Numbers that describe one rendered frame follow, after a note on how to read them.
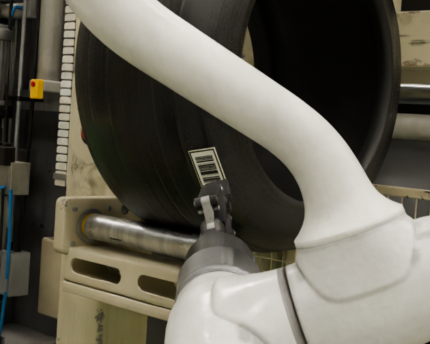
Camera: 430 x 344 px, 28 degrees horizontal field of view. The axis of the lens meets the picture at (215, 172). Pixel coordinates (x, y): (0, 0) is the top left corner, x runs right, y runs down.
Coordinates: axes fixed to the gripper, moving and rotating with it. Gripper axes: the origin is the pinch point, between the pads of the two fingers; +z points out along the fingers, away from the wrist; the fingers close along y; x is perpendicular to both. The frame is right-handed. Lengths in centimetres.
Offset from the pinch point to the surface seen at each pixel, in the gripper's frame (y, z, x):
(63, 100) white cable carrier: 0, 60, -30
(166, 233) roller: 14.1, 22.0, -11.7
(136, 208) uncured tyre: 10.2, 25.4, -15.7
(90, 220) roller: 14.2, 33.9, -25.9
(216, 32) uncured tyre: -16.6, 16.2, 4.2
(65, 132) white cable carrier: 5, 57, -31
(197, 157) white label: -1.3, 11.9, -2.5
